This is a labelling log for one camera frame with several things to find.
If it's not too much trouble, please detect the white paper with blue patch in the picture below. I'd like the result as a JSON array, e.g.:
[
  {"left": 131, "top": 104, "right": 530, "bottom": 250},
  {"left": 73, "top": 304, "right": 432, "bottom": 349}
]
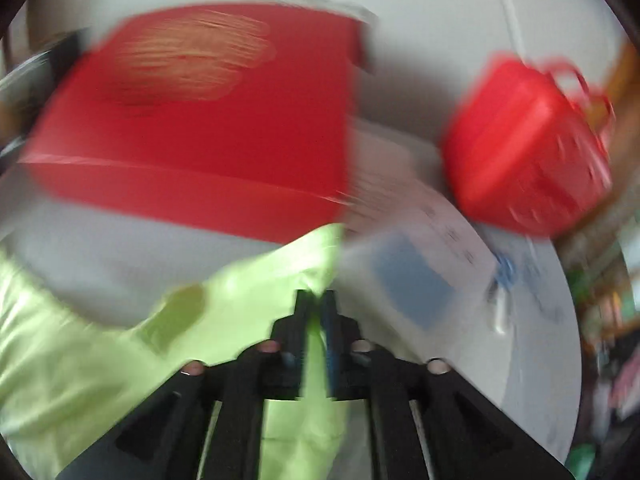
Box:
[{"left": 338, "top": 195, "right": 501, "bottom": 336}]

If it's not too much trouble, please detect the large red box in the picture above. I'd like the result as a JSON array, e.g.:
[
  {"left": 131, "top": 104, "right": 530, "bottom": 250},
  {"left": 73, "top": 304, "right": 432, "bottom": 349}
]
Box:
[{"left": 17, "top": 3, "right": 371, "bottom": 244}]

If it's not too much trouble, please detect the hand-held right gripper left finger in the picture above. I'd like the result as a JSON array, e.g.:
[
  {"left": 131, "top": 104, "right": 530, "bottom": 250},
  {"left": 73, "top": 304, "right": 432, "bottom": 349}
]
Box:
[{"left": 54, "top": 289, "right": 318, "bottom": 480}]

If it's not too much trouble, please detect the light green garment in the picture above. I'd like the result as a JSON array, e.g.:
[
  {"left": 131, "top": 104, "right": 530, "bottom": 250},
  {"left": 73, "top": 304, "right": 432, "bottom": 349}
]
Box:
[{"left": 0, "top": 224, "right": 351, "bottom": 480}]

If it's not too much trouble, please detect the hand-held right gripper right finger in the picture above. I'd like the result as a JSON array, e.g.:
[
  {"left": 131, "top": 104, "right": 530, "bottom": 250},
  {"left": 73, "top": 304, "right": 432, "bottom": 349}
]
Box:
[{"left": 321, "top": 289, "right": 574, "bottom": 480}]

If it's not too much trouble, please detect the red plastic basket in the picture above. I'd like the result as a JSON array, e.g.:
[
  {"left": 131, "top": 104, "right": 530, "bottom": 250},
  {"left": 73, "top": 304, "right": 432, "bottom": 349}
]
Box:
[{"left": 441, "top": 52, "right": 617, "bottom": 239}]

